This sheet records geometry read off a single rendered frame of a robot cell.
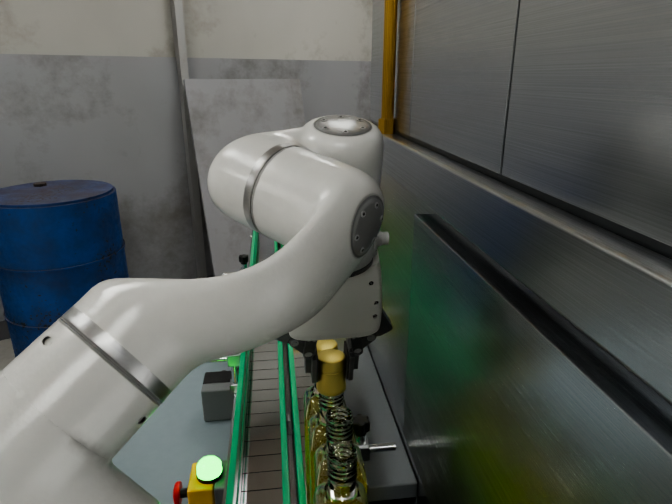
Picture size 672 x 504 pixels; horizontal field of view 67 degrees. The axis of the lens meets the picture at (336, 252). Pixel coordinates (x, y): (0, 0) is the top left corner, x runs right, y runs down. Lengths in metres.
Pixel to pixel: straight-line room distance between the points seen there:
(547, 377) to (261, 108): 3.28
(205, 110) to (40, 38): 0.94
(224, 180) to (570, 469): 0.31
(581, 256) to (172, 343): 0.26
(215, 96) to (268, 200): 3.08
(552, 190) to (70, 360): 0.34
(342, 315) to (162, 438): 0.76
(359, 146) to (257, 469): 0.62
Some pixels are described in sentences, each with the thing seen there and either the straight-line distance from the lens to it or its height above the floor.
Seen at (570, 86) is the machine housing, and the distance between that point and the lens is 0.40.
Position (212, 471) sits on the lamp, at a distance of 0.96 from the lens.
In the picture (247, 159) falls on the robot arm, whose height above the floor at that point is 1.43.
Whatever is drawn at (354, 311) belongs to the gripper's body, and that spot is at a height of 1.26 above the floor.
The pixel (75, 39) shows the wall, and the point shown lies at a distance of 3.39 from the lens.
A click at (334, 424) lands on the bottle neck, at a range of 0.57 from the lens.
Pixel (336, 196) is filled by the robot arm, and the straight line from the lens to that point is 0.33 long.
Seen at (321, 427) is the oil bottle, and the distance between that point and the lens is 0.64.
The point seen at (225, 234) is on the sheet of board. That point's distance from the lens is 3.39.
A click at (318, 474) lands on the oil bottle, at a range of 0.60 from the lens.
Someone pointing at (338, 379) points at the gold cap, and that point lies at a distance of 0.60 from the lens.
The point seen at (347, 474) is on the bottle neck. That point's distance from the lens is 0.53.
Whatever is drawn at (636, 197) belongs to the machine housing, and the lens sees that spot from 0.34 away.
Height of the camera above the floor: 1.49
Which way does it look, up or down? 19 degrees down
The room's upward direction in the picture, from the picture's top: straight up
